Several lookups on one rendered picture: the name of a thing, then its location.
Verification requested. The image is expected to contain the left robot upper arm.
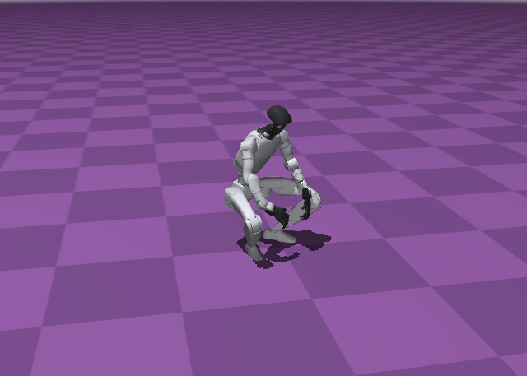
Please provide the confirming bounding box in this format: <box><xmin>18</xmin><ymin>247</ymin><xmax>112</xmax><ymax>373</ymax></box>
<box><xmin>279</xmin><ymin>130</ymin><xmax>298</xmax><ymax>171</ymax></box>

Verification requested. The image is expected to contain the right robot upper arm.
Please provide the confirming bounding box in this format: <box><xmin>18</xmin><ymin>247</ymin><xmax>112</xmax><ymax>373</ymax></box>
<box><xmin>240</xmin><ymin>137</ymin><xmax>259</xmax><ymax>187</ymax></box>

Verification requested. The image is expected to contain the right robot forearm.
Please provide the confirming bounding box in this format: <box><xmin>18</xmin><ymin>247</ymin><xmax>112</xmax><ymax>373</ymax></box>
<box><xmin>247</xmin><ymin>174</ymin><xmax>275</xmax><ymax>213</ymax></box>

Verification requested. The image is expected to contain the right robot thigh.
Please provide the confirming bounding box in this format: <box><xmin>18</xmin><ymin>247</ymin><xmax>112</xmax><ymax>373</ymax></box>
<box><xmin>224</xmin><ymin>187</ymin><xmax>263</xmax><ymax>233</ymax></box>

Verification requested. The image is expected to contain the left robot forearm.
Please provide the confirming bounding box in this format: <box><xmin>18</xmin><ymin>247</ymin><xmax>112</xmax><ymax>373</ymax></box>
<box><xmin>291</xmin><ymin>160</ymin><xmax>311</xmax><ymax>195</ymax></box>

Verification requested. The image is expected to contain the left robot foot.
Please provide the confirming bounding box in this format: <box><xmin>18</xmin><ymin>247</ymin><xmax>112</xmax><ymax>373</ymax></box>
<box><xmin>263</xmin><ymin>228</ymin><xmax>296</xmax><ymax>243</ymax></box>

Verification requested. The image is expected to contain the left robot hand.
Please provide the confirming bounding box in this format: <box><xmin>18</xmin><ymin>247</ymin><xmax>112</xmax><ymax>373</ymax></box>
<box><xmin>300</xmin><ymin>188</ymin><xmax>311</xmax><ymax>220</ymax></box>

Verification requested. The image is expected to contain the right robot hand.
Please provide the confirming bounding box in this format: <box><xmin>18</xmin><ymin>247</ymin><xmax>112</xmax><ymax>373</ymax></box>
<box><xmin>264</xmin><ymin>205</ymin><xmax>289</xmax><ymax>229</ymax></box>

